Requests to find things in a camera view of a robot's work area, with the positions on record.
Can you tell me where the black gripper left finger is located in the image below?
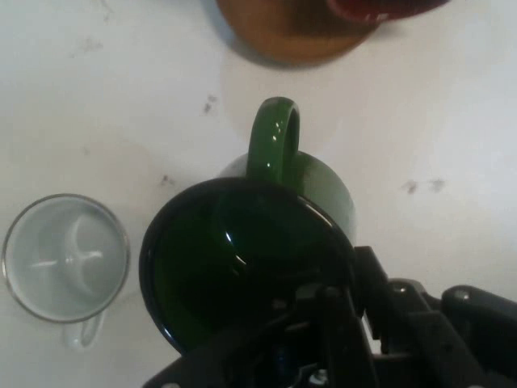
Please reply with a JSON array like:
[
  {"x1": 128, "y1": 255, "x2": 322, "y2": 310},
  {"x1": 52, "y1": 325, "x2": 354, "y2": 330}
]
[{"x1": 141, "y1": 282, "x2": 380, "y2": 388}]

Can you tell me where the brown wooden mug tree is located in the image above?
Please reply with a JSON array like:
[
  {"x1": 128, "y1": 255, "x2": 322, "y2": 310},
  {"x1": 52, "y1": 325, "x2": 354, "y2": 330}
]
[{"x1": 215, "y1": 0, "x2": 383, "y2": 69}]

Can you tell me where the white mug with metal rim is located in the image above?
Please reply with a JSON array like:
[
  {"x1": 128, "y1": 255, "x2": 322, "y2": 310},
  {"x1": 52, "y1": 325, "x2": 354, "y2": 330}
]
[{"x1": 1, "y1": 192, "x2": 132, "y2": 351}]

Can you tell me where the green ceramic mug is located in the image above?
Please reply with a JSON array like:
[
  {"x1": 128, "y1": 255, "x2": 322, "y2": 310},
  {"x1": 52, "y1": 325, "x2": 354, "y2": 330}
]
[{"x1": 138, "y1": 96, "x2": 360, "y2": 359}]

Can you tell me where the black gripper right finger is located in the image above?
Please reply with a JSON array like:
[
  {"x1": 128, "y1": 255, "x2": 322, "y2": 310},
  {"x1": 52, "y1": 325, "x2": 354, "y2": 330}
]
[{"x1": 354, "y1": 245, "x2": 517, "y2": 388}]

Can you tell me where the red ceramic mug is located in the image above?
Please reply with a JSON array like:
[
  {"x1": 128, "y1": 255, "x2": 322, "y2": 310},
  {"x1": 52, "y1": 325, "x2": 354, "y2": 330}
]
[{"x1": 326, "y1": 0, "x2": 454, "y2": 23}]

